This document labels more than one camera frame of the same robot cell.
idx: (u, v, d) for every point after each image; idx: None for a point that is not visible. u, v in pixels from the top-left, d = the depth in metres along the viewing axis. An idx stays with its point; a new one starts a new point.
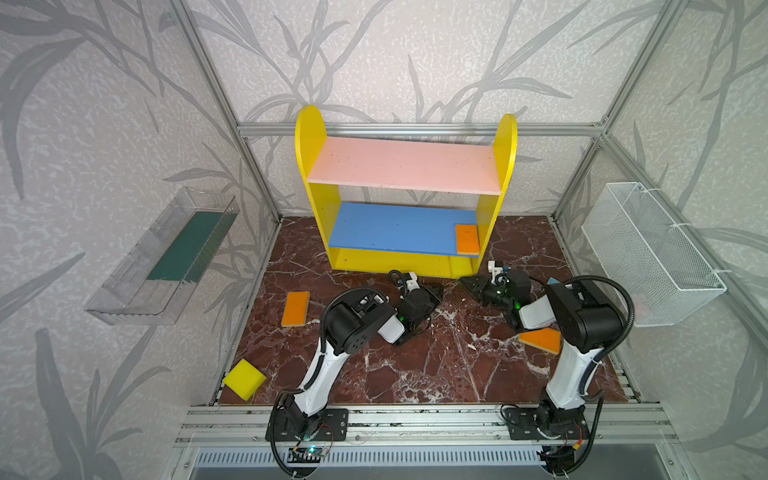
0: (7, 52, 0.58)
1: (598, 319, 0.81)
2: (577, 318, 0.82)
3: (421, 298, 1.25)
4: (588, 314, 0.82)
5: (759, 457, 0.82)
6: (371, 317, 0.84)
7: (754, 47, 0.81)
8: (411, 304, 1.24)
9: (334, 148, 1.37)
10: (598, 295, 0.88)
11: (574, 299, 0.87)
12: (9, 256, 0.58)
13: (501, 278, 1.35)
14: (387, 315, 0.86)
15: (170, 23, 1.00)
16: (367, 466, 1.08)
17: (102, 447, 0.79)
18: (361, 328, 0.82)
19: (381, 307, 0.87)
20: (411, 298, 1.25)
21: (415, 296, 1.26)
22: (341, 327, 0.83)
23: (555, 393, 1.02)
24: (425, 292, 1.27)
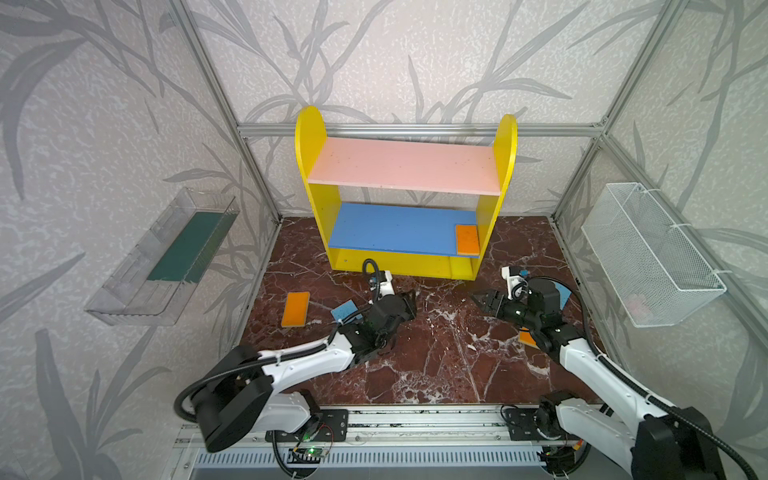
0: (8, 53, 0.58)
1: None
2: None
3: (394, 305, 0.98)
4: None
5: (759, 458, 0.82)
6: (235, 405, 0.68)
7: (755, 48, 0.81)
8: (380, 311, 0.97)
9: (334, 148, 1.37)
10: (706, 447, 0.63)
11: (674, 453, 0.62)
12: (9, 256, 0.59)
13: (520, 291, 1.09)
14: (252, 398, 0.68)
15: (170, 24, 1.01)
16: (367, 466, 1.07)
17: (102, 447, 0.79)
18: (223, 426, 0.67)
19: (248, 386, 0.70)
20: (381, 304, 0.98)
21: (385, 302, 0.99)
22: (208, 414, 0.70)
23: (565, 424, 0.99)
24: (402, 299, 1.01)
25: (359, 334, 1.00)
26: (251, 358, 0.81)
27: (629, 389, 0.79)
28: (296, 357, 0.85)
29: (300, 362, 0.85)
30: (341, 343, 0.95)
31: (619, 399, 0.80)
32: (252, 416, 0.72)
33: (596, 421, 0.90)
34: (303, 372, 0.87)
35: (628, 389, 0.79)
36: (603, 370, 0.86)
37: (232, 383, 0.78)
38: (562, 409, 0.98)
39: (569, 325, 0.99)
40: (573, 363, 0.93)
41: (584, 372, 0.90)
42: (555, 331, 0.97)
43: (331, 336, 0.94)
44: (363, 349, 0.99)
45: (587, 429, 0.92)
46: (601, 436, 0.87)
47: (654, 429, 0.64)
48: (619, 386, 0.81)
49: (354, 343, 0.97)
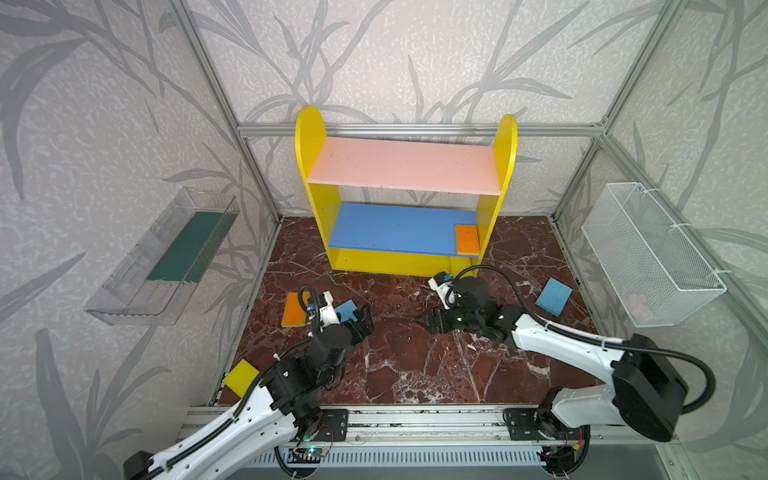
0: (7, 52, 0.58)
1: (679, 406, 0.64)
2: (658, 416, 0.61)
3: (338, 336, 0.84)
4: (669, 404, 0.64)
5: (759, 458, 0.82)
6: None
7: (755, 47, 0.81)
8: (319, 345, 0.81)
9: (334, 148, 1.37)
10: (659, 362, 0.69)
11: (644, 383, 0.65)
12: (9, 256, 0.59)
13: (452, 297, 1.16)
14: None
15: (170, 23, 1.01)
16: (367, 466, 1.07)
17: (102, 447, 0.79)
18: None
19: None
20: (323, 335, 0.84)
21: (327, 334, 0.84)
22: None
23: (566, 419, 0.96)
24: (348, 329, 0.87)
25: (289, 375, 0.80)
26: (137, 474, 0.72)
27: (587, 346, 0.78)
28: (195, 450, 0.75)
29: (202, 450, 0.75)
30: (257, 403, 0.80)
31: (583, 359, 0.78)
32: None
33: (582, 397, 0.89)
34: (213, 454, 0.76)
35: (585, 346, 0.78)
36: (557, 336, 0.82)
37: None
38: (559, 408, 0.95)
39: (507, 305, 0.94)
40: (528, 343, 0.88)
41: (543, 347, 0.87)
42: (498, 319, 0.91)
43: (237, 406, 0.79)
44: (303, 391, 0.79)
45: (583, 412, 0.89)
46: (591, 409, 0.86)
47: (625, 371, 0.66)
48: (577, 347, 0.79)
49: (290, 390, 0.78)
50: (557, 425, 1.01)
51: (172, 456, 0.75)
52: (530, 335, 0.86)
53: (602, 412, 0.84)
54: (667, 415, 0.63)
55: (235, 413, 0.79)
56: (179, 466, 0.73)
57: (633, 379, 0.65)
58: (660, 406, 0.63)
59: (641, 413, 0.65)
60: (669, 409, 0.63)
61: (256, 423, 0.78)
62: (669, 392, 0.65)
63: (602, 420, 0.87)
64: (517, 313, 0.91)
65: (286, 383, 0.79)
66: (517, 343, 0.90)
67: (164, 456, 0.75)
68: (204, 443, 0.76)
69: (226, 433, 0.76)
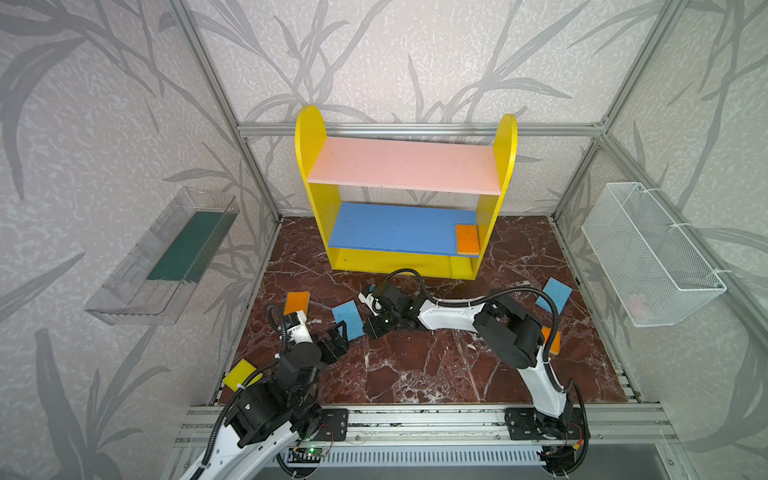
0: (7, 52, 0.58)
1: (530, 338, 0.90)
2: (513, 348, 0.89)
3: (306, 356, 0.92)
4: (522, 338, 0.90)
5: (759, 457, 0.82)
6: None
7: (754, 48, 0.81)
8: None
9: (334, 148, 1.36)
10: (517, 308, 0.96)
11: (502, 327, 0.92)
12: (9, 256, 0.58)
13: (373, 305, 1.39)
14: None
15: (170, 23, 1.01)
16: (367, 466, 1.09)
17: (102, 447, 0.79)
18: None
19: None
20: (290, 356, 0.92)
21: (296, 355, 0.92)
22: None
23: (546, 405, 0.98)
24: (316, 347, 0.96)
25: (254, 404, 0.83)
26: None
27: (461, 308, 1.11)
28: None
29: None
30: (225, 444, 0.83)
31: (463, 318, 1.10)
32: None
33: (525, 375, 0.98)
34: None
35: (460, 309, 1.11)
36: (444, 307, 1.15)
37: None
38: (539, 406, 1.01)
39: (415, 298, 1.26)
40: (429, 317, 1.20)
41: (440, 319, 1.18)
42: (410, 310, 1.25)
43: (205, 454, 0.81)
44: (273, 416, 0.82)
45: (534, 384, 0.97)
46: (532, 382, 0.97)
47: (483, 319, 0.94)
48: (457, 311, 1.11)
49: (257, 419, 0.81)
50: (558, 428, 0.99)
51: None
52: (428, 313, 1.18)
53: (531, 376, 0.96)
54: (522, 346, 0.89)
55: (204, 461, 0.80)
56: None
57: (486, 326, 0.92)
58: (507, 341, 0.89)
59: (506, 350, 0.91)
60: (522, 342, 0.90)
61: (229, 463, 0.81)
62: (522, 328, 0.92)
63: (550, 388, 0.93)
64: (423, 299, 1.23)
65: (251, 413, 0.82)
66: (426, 322, 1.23)
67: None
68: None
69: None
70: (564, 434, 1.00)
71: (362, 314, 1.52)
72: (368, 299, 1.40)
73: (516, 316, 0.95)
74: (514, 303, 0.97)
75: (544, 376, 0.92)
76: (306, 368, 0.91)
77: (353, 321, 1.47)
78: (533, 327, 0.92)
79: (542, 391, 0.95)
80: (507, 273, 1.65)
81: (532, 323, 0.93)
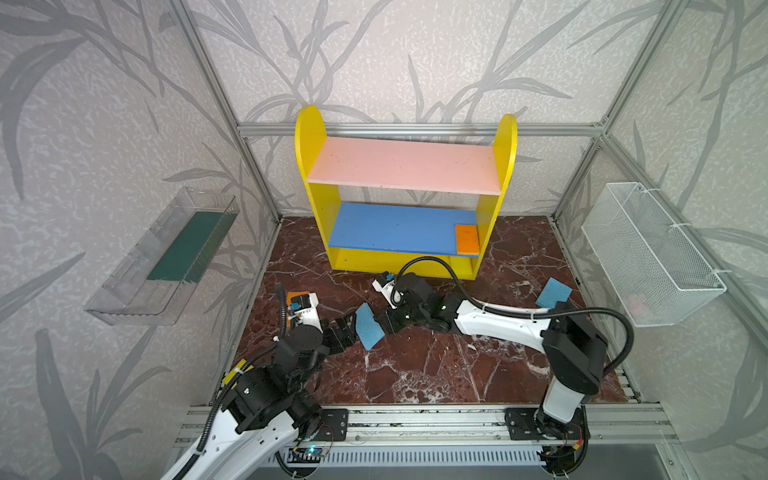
0: (7, 52, 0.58)
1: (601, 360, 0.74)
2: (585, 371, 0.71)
3: (305, 340, 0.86)
4: (592, 360, 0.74)
5: (759, 457, 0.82)
6: None
7: (754, 48, 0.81)
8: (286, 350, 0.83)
9: (334, 148, 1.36)
10: (583, 325, 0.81)
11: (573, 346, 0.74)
12: (9, 256, 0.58)
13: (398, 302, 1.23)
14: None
15: (170, 23, 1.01)
16: (367, 466, 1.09)
17: (102, 447, 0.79)
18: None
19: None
20: (290, 339, 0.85)
21: (296, 338, 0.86)
22: None
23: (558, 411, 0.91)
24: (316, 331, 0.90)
25: (254, 388, 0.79)
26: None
27: (519, 320, 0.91)
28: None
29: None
30: (221, 430, 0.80)
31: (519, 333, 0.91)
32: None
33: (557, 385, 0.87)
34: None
35: (518, 321, 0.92)
36: (493, 316, 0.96)
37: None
38: (547, 406, 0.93)
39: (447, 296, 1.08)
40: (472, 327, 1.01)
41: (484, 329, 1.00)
42: (442, 309, 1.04)
43: (201, 441, 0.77)
44: (273, 401, 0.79)
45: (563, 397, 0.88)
46: (561, 394, 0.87)
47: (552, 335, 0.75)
48: (513, 323, 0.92)
49: (257, 403, 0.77)
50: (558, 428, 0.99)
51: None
52: (471, 318, 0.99)
53: (569, 392, 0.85)
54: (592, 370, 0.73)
55: (199, 447, 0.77)
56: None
57: (561, 344, 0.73)
58: (583, 364, 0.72)
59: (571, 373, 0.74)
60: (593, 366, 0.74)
61: (225, 450, 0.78)
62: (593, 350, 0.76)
63: (577, 400, 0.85)
64: (460, 301, 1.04)
65: (250, 398, 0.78)
66: (464, 328, 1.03)
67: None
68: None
69: (196, 467, 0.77)
70: (564, 434, 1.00)
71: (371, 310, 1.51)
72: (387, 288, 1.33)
73: (582, 335, 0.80)
74: (581, 318, 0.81)
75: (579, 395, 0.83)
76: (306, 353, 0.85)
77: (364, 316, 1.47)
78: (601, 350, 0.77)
79: (570, 406, 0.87)
80: (507, 273, 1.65)
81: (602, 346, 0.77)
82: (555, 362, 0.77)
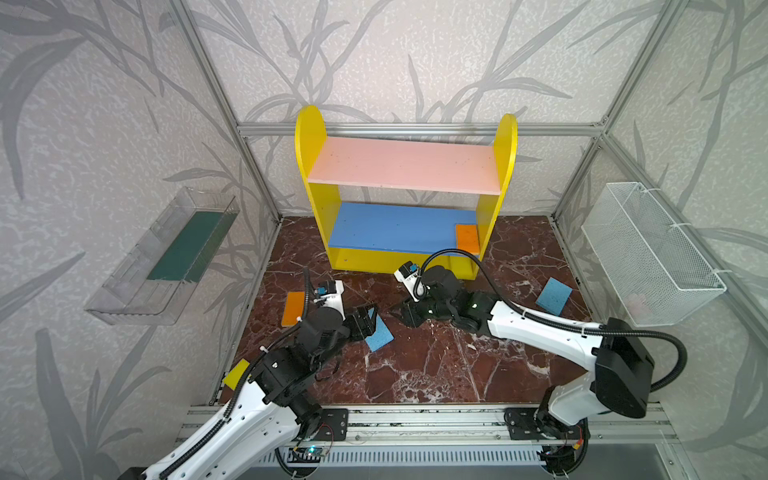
0: (7, 52, 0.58)
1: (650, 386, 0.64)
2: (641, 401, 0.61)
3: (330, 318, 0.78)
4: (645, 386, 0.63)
5: (759, 457, 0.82)
6: None
7: (755, 47, 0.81)
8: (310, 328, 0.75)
9: (334, 148, 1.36)
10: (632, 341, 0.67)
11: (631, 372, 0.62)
12: (10, 256, 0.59)
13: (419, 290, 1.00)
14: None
15: (170, 23, 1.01)
16: (367, 466, 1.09)
17: (102, 447, 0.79)
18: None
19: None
20: (312, 318, 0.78)
21: (317, 316, 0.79)
22: None
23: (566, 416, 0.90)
24: (340, 311, 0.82)
25: (280, 365, 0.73)
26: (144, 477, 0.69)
27: (566, 333, 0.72)
28: (187, 458, 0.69)
29: (194, 458, 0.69)
30: (248, 399, 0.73)
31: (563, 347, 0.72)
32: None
33: (570, 391, 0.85)
34: (211, 458, 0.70)
35: (565, 334, 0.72)
36: (535, 325, 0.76)
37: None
38: (554, 410, 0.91)
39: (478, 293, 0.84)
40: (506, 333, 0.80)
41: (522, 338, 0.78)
42: (472, 308, 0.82)
43: (228, 407, 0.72)
44: (298, 378, 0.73)
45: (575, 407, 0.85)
46: (580, 404, 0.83)
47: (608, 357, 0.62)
48: (558, 334, 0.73)
49: (282, 381, 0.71)
50: (558, 428, 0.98)
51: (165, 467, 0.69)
52: (508, 325, 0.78)
53: (590, 404, 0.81)
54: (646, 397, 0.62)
55: (226, 413, 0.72)
56: (175, 475, 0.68)
57: (616, 364, 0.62)
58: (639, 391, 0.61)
59: (618, 396, 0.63)
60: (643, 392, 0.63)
61: (250, 421, 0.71)
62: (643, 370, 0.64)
63: (595, 410, 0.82)
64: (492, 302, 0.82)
65: (277, 373, 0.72)
66: (494, 330, 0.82)
67: (156, 468, 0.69)
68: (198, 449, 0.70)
69: (220, 434, 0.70)
70: (564, 434, 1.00)
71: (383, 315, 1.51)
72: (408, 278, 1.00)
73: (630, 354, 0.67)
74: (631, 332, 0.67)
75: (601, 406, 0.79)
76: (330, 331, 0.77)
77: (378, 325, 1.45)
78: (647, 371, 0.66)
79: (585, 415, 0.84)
80: (507, 273, 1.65)
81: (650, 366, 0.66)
82: (602, 385, 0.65)
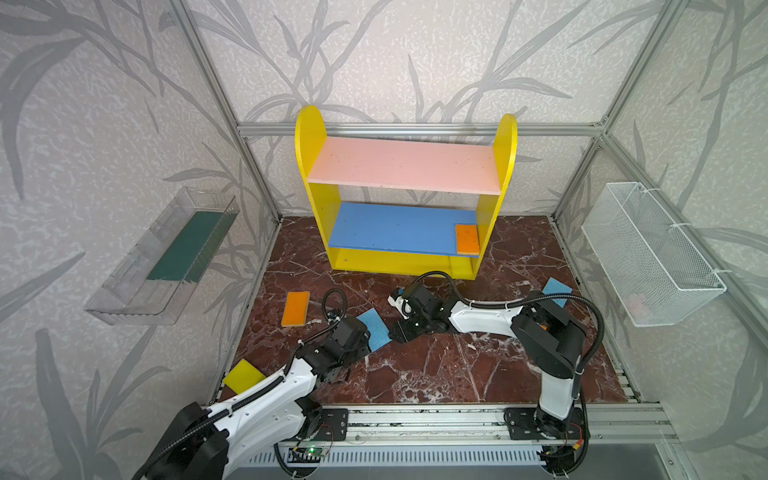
0: (7, 52, 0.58)
1: (575, 347, 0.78)
2: (557, 356, 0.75)
3: (357, 324, 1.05)
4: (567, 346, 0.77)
5: (759, 457, 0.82)
6: None
7: (754, 47, 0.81)
8: (346, 327, 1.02)
9: (333, 148, 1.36)
10: (558, 313, 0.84)
11: (548, 336, 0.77)
12: (9, 256, 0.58)
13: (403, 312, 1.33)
14: (207, 461, 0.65)
15: (170, 23, 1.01)
16: (367, 466, 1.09)
17: (102, 447, 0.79)
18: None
19: (201, 448, 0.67)
20: (347, 321, 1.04)
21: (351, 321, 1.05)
22: None
23: (552, 405, 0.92)
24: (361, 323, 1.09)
25: (319, 353, 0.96)
26: (200, 418, 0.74)
27: (497, 310, 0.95)
28: (252, 401, 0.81)
29: (258, 402, 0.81)
30: (299, 370, 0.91)
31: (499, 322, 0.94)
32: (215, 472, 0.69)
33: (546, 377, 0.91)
34: (267, 409, 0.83)
35: (496, 310, 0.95)
36: (477, 309, 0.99)
37: (190, 445, 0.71)
38: (544, 404, 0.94)
39: (447, 298, 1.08)
40: (461, 323, 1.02)
41: (470, 323, 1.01)
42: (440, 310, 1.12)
43: (287, 366, 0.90)
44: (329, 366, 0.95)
45: (551, 391, 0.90)
46: (550, 385, 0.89)
47: (523, 321, 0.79)
48: (492, 313, 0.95)
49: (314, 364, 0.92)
50: (558, 427, 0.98)
51: (231, 404, 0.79)
52: (460, 315, 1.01)
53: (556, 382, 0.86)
54: (567, 355, 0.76)
55: (285, 371, 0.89)
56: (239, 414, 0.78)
57: (529, 328, 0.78)
58: (554, 348, 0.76)
59: (547, 358, 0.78)
60: (567, 350, 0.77)
61: (300, 385, 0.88)
62: (567, 336, 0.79)
63: (567, 392, 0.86)
64: (454, 301, 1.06)
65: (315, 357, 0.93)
66: (457, 326, 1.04)
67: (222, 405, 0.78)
68: (261, 395, 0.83)
69: (278, 388, 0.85)
70: (563, 433, 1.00)
71: (384, 315, 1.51)
72: (396, 302, 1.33)
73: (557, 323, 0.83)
74: (553, 306, 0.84)
75: (569, 385, 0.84)
76: (359, 331, 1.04)
77: (377, 328, 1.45)
78: (577, 337, 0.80)
79: (563, 398, 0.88)
80: (507, 273, 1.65)
81: (576, 332, 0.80)
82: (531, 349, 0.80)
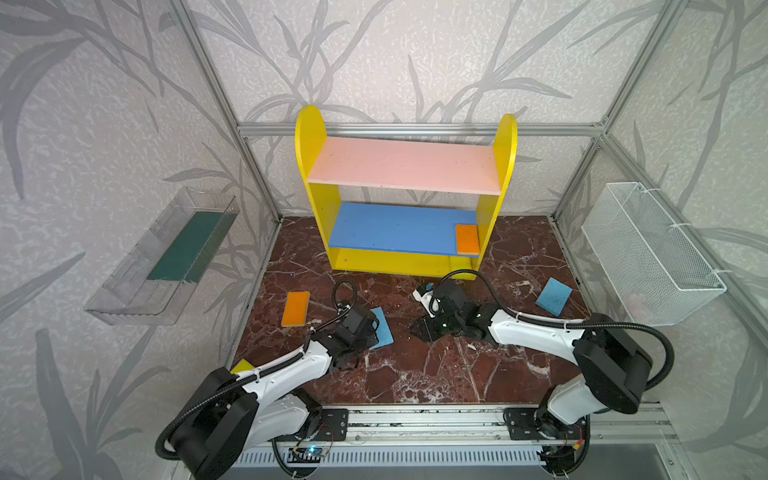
0: (7, 52, 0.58)
1: (640, 379, 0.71)
2: (625, 390, 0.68)
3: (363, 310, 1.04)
4: (632, 378, 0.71)
5: (759, 457, 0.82)
6: None
7: (754, 47, 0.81)
8: (356, 313, 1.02)
9: (333, 148, 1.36)
10: (623, 339, 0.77)
11: (616, 367, 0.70)
12: (9, 256, 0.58)
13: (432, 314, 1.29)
14: (238, 418, 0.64)
15: (170, 23, 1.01)
16: (367, 466, 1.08)
17: (102, 447, 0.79)
18: (214, 452, 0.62)
19: (232, 406, 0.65)
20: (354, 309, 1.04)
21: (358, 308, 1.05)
22: None
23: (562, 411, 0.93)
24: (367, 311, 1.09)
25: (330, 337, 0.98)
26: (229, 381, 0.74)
27: (552, 329, 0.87)
28: (277, 370, 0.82)
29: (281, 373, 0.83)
30: (316, 351, 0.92)
31: (549, 341, 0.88)
32: (241, 439, 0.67)
33: (568, 389, 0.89)
34: (289, 380, 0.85)
35: (551, 330, 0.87)
36: (528, 326, 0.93)
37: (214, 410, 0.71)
38: (555, 408, 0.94)
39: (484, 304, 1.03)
40: (505, 335, 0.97)
41: (515, 336, 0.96)
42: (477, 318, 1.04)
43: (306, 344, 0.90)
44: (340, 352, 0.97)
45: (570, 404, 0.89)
46: (577, 401, 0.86)
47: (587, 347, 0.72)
48: (546, 331, 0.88)
49: (329, 347, 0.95)
50: (558, 425, 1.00)
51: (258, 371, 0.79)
52: (504, 326, 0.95)
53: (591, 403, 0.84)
54: (633, 388, 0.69)
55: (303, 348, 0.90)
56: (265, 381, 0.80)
57: (596, 356, 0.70)
58: (622, 380, 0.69)
59: (609, 389, 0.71)
60: (633, 383, 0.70)
61: (317, 362, 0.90)
62: (631, 365, 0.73)
63: (592, 408, 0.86)
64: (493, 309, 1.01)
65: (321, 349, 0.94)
66: (497, 337, 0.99)
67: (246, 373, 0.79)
68: (283, 366, 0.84)
69: (294, 365, 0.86)
70: (563, 434, 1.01)
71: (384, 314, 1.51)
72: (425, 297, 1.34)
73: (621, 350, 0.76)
74: (620, 334, 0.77)
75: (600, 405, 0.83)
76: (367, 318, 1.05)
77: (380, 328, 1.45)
78: (643, 368, 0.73)
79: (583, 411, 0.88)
80: (507, 273, 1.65)
81: (642, 362, 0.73)
82: (593, 378, 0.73)
